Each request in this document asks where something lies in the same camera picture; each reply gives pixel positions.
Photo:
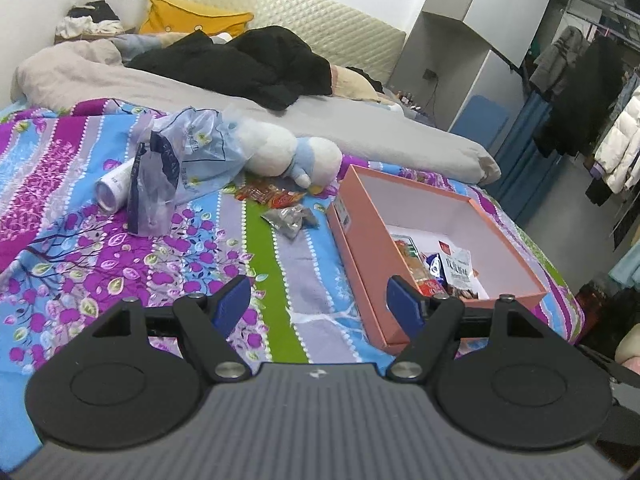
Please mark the clear blue plastic bag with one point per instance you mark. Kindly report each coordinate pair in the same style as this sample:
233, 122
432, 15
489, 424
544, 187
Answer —
200, 145

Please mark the black wall socket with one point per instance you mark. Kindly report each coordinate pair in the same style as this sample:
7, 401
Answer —
430, 74

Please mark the white bottle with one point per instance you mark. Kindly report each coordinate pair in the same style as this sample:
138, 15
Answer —
112, 187

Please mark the black jacket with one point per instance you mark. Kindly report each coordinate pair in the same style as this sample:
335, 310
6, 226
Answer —
260, 65

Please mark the blue snack packet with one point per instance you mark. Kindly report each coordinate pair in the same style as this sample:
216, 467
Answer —
434, 266

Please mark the heap of mixed snack packets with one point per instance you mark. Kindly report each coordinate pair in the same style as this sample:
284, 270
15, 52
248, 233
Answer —
412, 260

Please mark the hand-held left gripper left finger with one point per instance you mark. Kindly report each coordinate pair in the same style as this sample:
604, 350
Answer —
231, 302

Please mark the white red label packet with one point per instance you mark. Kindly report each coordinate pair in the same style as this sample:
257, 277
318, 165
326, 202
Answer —
457, 267

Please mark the blue curtain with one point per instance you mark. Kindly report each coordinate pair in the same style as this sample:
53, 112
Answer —
525, 150

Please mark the cream padded headboard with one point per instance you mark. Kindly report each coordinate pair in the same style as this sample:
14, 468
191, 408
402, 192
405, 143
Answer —
325, 20

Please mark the heap of clothes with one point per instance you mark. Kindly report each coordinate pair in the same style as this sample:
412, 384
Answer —
80, 25

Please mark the pile of red orange packets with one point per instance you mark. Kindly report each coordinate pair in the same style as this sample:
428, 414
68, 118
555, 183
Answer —
270, 196

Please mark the grey duvet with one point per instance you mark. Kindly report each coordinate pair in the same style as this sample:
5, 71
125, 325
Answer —
375, 130

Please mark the metal clothes rack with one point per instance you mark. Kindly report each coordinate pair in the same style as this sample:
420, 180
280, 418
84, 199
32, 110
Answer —
592, 0

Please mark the grey hanging garment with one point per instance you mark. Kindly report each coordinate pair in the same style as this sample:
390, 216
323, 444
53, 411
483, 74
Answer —
555, 60

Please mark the group of small bottles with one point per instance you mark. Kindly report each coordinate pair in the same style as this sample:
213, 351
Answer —
407, 101

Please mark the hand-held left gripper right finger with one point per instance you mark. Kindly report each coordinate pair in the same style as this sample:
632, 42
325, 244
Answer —
405, 305

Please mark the black hanging coat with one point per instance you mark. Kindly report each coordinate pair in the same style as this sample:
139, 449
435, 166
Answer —
585, 105

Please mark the light blue cloth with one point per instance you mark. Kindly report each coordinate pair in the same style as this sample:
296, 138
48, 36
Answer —
135, 47

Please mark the pale blue cloth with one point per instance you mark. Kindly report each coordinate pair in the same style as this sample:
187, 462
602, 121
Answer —
625, 265

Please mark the white wardrobe cabinet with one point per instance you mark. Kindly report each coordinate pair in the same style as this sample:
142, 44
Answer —
500, 0

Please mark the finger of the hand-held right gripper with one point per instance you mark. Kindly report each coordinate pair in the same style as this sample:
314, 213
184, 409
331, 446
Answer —
610, 364

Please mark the beige pillow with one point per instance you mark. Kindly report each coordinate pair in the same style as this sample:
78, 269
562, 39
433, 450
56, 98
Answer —
350, 85

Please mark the white puffer jacket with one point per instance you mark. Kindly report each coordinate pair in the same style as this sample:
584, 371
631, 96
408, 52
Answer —
620, 145

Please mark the white plush toy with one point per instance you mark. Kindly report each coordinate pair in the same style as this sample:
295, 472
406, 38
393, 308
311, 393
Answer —
270, 147

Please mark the pink cardboard box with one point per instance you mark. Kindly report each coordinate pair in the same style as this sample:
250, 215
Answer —
425, 210

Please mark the yellow pillow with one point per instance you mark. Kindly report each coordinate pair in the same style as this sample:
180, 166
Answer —
185, 17

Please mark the silver snack packet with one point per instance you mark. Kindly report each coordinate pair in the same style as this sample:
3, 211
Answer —
290, 220

